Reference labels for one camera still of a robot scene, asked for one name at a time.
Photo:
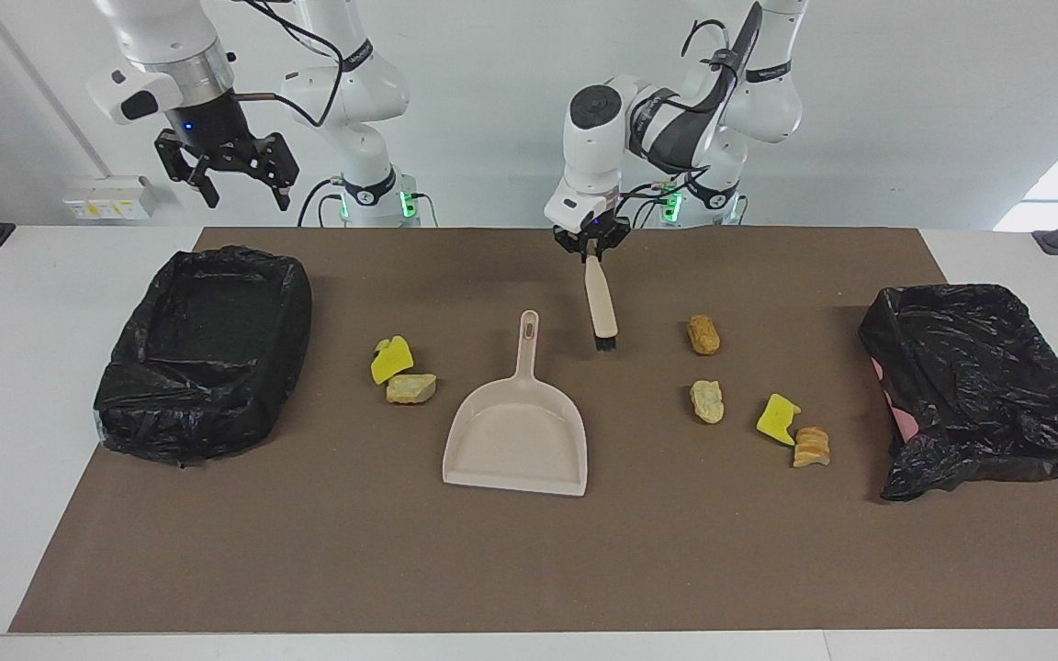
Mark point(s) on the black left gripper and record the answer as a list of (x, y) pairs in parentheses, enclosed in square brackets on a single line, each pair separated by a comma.
[(593, 231)]

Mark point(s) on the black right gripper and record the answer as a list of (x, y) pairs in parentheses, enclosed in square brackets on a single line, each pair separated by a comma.
[(212, 128)]

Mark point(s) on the brown cork-like roll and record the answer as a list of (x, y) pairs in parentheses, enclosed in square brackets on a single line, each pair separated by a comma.
[(703, 335)]

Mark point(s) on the pale beige foam chunk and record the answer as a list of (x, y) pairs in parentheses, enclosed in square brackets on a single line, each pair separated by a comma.
[(707, 402)]

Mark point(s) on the beige plastic dustpan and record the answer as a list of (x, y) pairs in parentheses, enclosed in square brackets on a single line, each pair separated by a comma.
[(515, 441)]

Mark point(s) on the tan stone-like chunk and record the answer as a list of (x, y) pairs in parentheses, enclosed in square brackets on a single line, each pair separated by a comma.
[(411, 388)]

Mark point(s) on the large yellow green sponge piece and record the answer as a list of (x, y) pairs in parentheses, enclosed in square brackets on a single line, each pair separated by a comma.
[(393, 364)]

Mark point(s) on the orange striped bread piece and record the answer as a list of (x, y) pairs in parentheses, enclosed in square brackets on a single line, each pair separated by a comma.
[(811, 447)]

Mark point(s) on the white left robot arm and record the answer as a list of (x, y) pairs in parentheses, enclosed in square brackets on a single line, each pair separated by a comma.
[(593, 147)]

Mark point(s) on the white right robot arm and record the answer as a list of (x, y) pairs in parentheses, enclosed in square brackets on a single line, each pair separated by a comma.
[(350, 110)]

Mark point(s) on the black bag lined blue bin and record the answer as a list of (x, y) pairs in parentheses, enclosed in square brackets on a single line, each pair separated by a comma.
[(198, 367)]

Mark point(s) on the black bag lined pink bin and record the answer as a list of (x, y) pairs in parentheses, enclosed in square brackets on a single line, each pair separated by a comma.
[(979, 386)]

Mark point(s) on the brown table mat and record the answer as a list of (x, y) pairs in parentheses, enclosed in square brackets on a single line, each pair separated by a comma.
[(529, 569)]

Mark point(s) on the white wall socket box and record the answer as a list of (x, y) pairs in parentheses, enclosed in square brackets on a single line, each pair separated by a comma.
[(111, 197)]

